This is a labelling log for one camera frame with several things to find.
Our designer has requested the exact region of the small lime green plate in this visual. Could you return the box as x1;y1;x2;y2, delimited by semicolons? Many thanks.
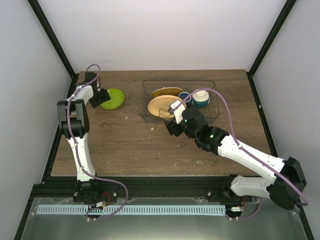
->
100;88;125;110

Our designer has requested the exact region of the plain cream orange plate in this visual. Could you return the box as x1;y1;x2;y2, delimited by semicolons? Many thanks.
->
147;95;182;119

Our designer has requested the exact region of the black wire dish rack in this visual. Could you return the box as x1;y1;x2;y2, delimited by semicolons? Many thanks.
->
140;78;220;123

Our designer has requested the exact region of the dark blue enamel mug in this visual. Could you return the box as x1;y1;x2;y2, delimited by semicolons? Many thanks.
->
178;91;193;107

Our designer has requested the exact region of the yellow woven bamboo plate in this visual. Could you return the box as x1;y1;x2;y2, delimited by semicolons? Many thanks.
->
151;87;184;98

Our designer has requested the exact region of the teal and white bowl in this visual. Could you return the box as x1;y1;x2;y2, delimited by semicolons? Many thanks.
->
192;89;210;108

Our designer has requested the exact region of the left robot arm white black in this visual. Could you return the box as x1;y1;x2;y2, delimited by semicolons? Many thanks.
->
57;71;111;203

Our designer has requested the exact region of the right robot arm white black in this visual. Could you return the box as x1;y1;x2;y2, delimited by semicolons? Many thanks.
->
164;107;307;210

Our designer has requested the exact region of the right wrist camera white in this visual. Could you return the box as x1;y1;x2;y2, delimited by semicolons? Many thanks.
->
169;100;186;124

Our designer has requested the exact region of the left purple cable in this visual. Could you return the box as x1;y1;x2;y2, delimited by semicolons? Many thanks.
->
66;63;130;221

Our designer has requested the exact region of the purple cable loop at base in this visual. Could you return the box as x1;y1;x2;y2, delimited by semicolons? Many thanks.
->
83;196;132;222

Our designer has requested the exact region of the left black frame post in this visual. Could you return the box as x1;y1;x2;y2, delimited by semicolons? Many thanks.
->
26;0;77;78

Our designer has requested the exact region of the black frame post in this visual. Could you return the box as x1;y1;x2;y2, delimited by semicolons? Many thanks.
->
26;0;77;78
251;0;298;73

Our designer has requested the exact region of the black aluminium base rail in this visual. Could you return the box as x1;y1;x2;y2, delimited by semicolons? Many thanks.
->
72;176;253;205

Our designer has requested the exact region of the light blue slotted cable duct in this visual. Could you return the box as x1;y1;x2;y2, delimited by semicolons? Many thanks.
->
36;204;226;216

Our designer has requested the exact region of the right black frame post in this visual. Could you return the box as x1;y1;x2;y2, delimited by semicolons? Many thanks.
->
251;0;298;73

